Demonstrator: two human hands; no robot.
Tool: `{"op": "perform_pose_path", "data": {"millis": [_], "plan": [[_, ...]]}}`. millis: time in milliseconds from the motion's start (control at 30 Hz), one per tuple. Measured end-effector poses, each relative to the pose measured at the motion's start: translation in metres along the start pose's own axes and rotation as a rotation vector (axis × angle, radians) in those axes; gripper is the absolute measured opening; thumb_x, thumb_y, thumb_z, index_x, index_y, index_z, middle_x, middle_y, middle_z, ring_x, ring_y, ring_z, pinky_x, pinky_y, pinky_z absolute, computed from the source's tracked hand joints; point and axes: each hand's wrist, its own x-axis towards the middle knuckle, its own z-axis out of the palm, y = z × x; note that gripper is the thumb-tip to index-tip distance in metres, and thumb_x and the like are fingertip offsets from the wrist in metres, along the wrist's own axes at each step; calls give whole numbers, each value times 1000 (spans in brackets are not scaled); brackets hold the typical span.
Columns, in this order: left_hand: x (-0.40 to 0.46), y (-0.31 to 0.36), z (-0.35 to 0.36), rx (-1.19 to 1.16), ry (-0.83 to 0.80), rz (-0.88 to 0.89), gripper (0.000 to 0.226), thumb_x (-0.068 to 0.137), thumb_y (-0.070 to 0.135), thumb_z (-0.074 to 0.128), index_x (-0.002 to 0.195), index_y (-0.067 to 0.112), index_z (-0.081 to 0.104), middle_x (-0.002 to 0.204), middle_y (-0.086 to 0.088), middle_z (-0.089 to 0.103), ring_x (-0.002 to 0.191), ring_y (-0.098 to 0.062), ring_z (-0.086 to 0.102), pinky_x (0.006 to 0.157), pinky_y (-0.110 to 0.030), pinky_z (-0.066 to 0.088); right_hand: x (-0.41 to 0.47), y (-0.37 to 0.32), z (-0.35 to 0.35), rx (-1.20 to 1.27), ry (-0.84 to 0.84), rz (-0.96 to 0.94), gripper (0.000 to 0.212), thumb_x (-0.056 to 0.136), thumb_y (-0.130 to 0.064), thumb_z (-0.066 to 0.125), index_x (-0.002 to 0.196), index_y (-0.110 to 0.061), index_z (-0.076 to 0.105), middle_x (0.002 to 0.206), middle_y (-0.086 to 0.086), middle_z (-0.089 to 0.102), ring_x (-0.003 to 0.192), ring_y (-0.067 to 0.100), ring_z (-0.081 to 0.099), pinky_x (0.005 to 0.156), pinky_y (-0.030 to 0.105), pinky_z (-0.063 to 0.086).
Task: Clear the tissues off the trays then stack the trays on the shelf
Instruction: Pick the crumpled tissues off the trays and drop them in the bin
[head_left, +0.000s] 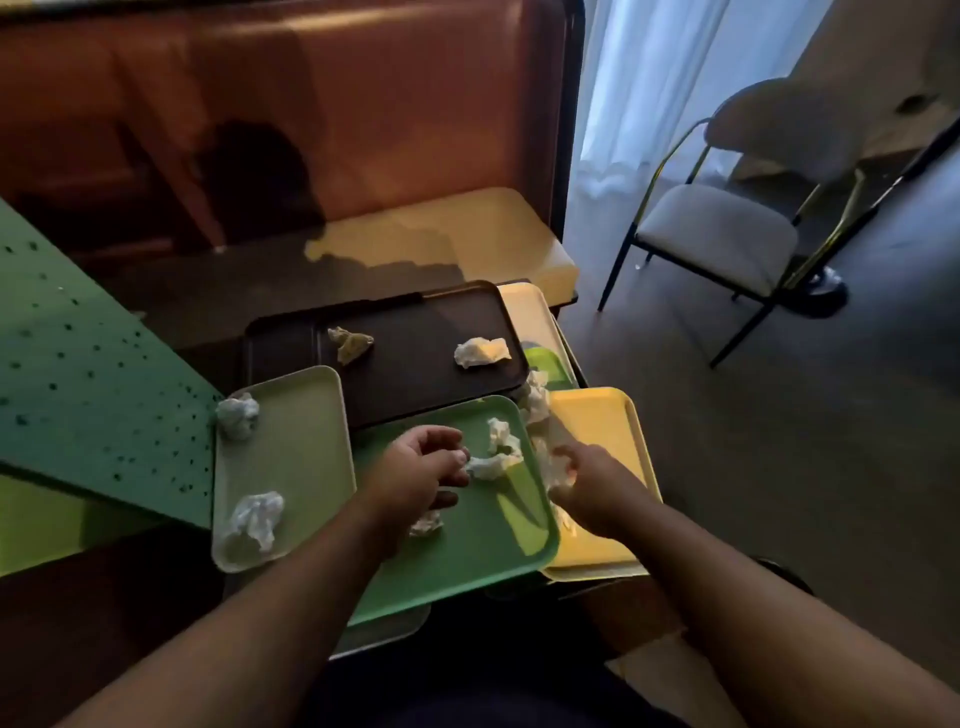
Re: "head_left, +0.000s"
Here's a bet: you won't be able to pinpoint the person's left hand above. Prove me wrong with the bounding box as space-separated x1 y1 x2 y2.
359 425 472 560

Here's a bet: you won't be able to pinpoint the small pale cream tray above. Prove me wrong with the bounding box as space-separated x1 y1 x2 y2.
211 365 358 575

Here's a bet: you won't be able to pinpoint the person's dark trousers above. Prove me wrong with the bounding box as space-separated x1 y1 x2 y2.
299 599 676 728

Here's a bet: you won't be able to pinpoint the person's dark sneaker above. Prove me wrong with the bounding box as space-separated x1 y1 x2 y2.
749 554 815 598

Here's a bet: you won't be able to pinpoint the person's left forearm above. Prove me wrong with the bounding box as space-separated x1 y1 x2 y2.
56 498 406 728

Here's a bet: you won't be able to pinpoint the person's right hand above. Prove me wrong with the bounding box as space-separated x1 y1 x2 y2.
548 442 658 541

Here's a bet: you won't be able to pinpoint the pale yellow tray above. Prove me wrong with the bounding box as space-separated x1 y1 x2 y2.
539 386 663 583

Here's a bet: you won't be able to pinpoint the person's right forearm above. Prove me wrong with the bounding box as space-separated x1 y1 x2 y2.
611 494 960 728

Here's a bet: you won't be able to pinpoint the white cushioned metal chair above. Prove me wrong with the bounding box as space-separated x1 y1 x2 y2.
597 77 871 369

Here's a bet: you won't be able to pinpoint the green perforated metal shelf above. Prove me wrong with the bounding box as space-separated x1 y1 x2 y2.
0 196 225 579

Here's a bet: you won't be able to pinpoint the black round stand base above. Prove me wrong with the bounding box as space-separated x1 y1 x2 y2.
779 112 960 320

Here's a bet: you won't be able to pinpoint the green tray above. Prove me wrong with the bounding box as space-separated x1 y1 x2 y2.
346 395 562 628
521 341 577 391

